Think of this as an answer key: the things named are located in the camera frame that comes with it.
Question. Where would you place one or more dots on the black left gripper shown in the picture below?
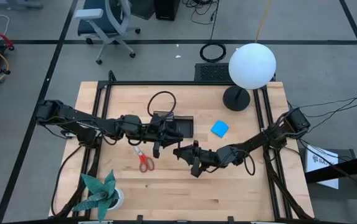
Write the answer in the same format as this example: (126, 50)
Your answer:
(153, 132)

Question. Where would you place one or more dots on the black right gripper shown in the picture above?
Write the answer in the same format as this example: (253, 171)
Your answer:
(208, 159)

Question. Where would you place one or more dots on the black mesh desk organizer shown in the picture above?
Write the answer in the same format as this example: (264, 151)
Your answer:
(186, 124)

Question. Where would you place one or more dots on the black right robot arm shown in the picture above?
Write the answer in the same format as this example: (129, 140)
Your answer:
(259, 141)

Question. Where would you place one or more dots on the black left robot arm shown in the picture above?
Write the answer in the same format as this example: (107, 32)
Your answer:
(78, 119)

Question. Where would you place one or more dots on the grey blue office chair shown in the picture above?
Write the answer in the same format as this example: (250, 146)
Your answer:
(94, 23)

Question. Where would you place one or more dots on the blue sticky note pad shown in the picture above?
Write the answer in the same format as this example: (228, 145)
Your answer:
(220, 128)

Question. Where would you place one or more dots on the black perforated floor box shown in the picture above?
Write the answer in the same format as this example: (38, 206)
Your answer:
(211, 73)

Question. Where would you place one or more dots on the potted green succulent plant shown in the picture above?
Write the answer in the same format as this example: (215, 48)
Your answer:
(101, 194)

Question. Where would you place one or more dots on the white globe lamp black stand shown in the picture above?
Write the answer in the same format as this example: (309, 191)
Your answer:
(252, 66)

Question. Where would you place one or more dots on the black computer tower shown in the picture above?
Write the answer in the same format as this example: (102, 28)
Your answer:
(167, 9)

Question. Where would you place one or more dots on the white printed paper sign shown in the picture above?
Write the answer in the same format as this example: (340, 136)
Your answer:
(320, 155)

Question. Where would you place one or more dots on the black diagonal beam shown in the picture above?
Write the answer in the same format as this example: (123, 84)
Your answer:
(352, 166)

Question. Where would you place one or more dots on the grey side table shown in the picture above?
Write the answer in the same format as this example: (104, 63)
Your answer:
(349, 189)

